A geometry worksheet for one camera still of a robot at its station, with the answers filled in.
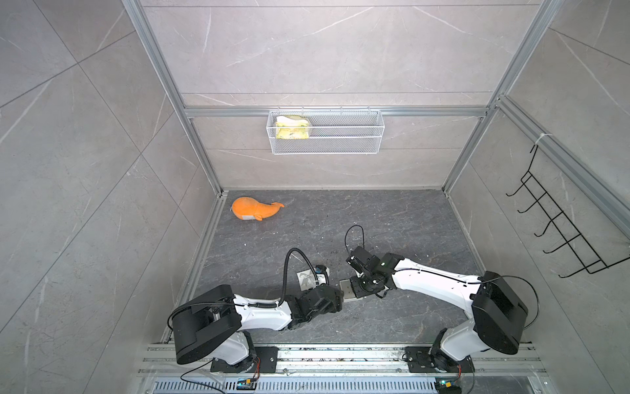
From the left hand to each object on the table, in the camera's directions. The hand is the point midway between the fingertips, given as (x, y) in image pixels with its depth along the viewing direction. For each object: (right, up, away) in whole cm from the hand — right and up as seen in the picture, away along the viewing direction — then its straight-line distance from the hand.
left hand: (340, 291), depth 84 cm
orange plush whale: (-39, +29, +20) cm, 52 cm away
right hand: (+6, +1, 0) cm, 6 cm away
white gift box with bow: (-12, +3, +2) cm, 13 cm away
